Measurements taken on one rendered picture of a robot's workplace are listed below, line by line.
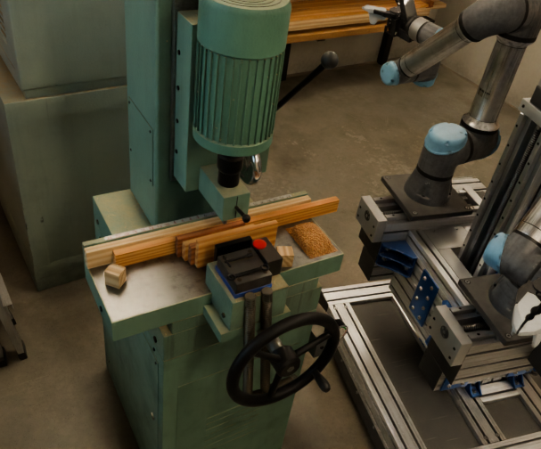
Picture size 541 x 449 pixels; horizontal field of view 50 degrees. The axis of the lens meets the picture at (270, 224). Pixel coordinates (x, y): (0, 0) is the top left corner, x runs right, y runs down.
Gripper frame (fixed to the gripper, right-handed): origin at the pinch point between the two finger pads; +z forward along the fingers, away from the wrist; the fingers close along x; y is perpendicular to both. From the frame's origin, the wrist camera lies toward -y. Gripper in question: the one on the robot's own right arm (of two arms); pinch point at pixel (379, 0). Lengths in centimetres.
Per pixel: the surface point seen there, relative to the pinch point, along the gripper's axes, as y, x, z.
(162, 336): 28, -117, -73
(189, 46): -26, -94, -49
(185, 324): 27, -112, -74
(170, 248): 17, -108, -59
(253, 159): 7, -80, -50
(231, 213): 9, -93, -63
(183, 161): 3, -98, -48
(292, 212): 20, -74, -60
